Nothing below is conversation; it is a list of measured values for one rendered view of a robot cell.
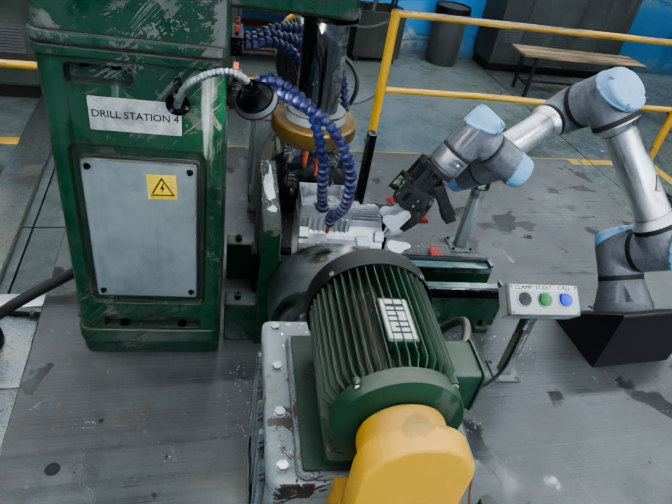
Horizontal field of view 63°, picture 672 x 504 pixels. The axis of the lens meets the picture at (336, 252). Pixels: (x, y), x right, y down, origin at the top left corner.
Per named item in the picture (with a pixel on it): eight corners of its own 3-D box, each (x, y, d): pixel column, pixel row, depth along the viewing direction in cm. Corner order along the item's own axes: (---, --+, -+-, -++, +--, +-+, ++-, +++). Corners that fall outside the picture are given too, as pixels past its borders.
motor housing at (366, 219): (292, 292, 133) (301, 228, 122) (289, 245, 148) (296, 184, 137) (372, 296, 137) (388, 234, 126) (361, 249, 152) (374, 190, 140)
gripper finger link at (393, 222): (368, 227, 128) (395, 199, 124) (387, 238, 131) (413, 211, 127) (371, 235, 126) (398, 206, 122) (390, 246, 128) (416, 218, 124)
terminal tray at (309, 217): (298, 231, 128) (301, 205, 123) (296, 206, 136) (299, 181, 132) (348, 234, 130) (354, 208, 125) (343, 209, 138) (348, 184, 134)
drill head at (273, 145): (259, 239, 149) (266, 157, 135) (257, 165, 181) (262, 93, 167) (349, 243, 154) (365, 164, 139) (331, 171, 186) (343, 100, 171)
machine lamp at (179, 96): (157, 143, 84) (153, 62, 77) (166, 113, 93) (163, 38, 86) (275, 152, 88) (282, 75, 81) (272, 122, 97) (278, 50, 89)
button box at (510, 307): (500, 318, 124) (511, 314, 119) (497, 287, 126) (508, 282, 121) (568, 319, 127) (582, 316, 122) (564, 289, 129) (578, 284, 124)
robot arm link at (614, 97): (658, 260, 153) (584, 77, 146) (715, 255, 140) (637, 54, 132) (634, 280, 148) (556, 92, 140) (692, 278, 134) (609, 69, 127)
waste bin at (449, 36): (448, 57, 640) (463, 2, 605) (461, 69, 611) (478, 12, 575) (418, 54, 631) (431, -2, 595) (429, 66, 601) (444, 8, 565)
